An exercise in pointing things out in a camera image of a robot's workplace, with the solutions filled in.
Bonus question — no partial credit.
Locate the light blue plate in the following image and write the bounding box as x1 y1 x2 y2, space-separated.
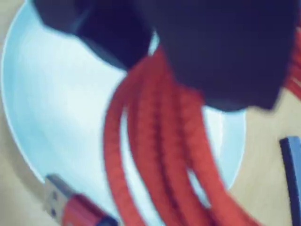
1 0 246 226

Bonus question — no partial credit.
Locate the red braided charging cable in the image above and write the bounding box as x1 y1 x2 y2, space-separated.
43 23 301 226

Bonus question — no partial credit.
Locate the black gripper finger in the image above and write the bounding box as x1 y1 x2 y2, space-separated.
32 0 156 69
141 0 299 112

